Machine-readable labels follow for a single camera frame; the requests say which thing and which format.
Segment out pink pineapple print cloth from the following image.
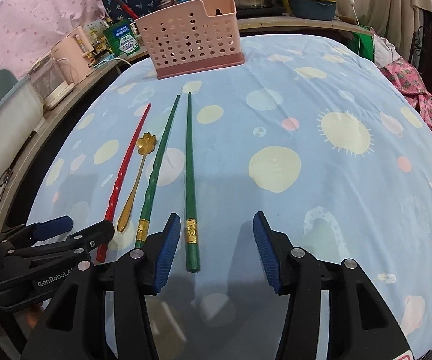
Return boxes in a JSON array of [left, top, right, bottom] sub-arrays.
[[379, 34, 432, 139]]

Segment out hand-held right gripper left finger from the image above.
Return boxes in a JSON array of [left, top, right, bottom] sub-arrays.
[[21, 212, 182, 360]]

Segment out person's left hand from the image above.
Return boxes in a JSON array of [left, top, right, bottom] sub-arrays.
[[0, 302, 46, 332]]

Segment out green cloth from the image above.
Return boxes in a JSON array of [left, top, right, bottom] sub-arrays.
[[350, 26, 374, 61]]

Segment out blue face mask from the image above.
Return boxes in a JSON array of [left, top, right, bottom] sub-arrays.
[[92, 54, 116, 69]]

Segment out green chopstick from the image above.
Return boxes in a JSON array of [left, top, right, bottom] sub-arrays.
[[134, 94, 181, 250], [185, 91, 201, 274]]

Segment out pink electric kettle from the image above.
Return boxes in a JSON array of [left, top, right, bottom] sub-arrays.
[[51, 26, 91, 85]]

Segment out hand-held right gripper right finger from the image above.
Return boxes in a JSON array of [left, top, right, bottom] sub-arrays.
[[252, 211, 417, 360]]

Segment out gold flower spoon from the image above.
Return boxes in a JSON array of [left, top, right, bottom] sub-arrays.
[[116, 132, 159, 233]]

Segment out eyeglasses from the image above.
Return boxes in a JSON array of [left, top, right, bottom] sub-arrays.
[[0, 169, 14, 211]]

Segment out grey plastic bin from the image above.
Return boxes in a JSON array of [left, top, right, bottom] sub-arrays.
[[0, 69, 46, 137]]

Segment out blue casserole dish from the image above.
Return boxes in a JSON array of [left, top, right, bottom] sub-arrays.
[[287, 0, 338, 21]]

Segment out white countertop appliance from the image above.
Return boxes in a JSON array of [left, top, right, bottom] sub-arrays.
[[28, 60, 76, 110]]

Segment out pink perforated utensil basket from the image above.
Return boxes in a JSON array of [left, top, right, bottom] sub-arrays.
[[134, 0, 246, 80]]

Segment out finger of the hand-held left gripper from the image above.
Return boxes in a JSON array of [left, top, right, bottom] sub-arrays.
[[10, 220, 115, 260], [0, 215, 74, 248]]

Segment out pink floral cloth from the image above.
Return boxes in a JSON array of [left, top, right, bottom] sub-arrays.
[[0, 0, 153, 94]]

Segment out green and white box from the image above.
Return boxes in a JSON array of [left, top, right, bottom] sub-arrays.
[[103, 19, 142, 59]]

